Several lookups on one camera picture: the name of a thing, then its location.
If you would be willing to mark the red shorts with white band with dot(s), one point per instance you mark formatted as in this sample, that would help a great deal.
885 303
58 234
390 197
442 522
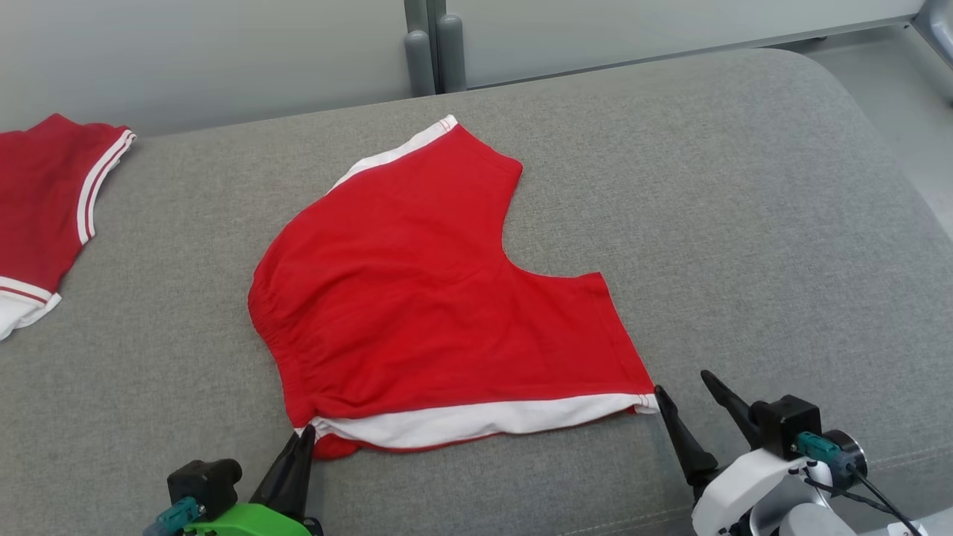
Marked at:
417 298

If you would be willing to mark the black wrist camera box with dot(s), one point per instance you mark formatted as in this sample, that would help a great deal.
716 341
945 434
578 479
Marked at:
785 424
205 484

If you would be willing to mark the grey metal frame leg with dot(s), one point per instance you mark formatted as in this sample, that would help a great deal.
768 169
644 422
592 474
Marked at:
936 26

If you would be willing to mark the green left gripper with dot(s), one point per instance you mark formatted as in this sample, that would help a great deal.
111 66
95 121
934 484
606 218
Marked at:
253 522

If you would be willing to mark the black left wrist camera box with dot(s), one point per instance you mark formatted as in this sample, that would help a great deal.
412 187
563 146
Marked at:
205 484

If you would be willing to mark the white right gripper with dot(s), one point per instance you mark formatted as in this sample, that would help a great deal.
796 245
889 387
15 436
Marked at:
744 484

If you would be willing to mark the red basketball jersey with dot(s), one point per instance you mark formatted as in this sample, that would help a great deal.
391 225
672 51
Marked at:
37 193

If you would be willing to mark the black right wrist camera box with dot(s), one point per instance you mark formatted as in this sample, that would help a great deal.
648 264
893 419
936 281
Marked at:
785 424

